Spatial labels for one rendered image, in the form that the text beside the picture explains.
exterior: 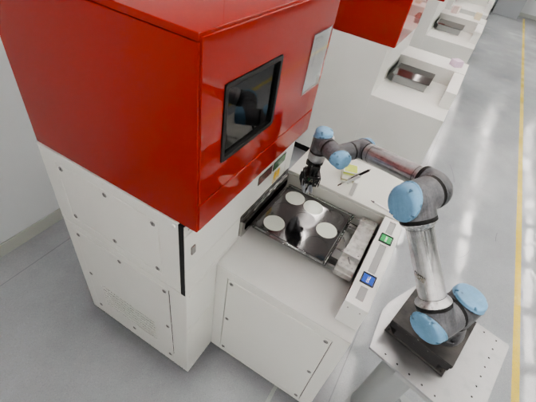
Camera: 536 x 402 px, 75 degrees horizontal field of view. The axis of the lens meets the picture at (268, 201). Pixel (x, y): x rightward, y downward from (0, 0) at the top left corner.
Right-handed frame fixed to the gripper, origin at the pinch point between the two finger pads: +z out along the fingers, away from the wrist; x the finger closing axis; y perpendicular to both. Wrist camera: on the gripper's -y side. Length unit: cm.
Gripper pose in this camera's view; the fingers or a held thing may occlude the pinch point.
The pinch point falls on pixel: (305, 190)
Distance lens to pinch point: 169.2
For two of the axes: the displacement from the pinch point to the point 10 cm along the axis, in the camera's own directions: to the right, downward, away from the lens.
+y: -0.2, 6.9, -7.2
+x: 9.9, 1.2, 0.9
